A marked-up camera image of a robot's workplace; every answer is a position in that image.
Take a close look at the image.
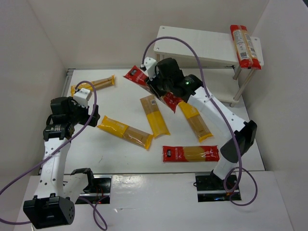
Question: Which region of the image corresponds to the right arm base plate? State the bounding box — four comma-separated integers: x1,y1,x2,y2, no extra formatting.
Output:
193,173,241,202

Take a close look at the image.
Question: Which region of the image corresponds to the yellow pasta bag right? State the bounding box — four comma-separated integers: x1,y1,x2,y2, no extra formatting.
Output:
179,102,213,142

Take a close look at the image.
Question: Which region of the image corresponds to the red pasta bag front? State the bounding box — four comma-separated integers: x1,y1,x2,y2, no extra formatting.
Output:
162,146,219,163

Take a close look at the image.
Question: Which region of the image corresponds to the yellow pasta bag left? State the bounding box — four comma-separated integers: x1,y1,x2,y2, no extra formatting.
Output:
97,116,154,150

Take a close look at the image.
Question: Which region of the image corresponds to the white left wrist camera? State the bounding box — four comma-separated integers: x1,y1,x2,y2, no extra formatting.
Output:
73,88,92,108

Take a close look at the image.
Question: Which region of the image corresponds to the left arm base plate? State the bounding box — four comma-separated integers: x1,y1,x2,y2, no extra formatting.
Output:
75,175,112,205

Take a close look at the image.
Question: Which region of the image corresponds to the red pasta bag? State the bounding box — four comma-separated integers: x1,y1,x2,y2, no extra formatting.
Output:
124,66,182,113
230,25,261,70
162,146,219,163

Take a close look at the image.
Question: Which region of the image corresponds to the red pasta bag on shelf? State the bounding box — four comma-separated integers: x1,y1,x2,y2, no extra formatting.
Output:
230,25,261,70

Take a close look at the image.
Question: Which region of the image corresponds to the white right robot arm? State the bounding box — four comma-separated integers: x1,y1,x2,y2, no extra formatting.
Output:
142,57,257,180

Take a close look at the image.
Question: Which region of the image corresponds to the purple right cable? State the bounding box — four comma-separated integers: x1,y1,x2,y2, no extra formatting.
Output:
141,36,258,206

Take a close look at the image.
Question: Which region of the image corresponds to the white two-tier shelf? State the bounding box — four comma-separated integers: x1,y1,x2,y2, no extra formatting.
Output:
154,26,256,107

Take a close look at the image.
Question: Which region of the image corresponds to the thin yellow pasta bag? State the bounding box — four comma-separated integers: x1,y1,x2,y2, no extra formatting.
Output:
78,75,116,92

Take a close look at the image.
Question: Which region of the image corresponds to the yellow pasta bag centre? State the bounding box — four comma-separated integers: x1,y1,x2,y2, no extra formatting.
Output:
140,95,170,139

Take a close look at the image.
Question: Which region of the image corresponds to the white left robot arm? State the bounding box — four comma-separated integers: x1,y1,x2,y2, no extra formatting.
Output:
23,96,100,230

